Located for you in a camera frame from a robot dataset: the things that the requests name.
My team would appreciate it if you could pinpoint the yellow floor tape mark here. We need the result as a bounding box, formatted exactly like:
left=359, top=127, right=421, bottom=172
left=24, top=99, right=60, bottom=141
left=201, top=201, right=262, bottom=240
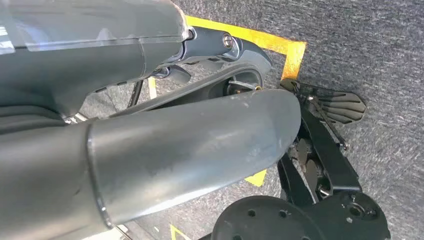
left=169, top=224, right=192, bottom=240

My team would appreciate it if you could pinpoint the black robot right leg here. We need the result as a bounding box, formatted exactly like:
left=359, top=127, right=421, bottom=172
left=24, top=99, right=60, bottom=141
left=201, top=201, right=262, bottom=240
left=277, top=155, right=317, bottom=208

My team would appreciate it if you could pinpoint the black robot left foot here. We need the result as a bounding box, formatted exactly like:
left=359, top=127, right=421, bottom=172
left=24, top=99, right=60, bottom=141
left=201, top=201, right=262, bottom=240
left=279, top=78, right=367, bottom=125

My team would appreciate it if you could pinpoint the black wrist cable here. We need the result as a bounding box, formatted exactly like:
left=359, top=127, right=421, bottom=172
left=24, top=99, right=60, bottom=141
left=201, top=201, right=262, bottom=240
left=127, top=79, right=144, bottom=109

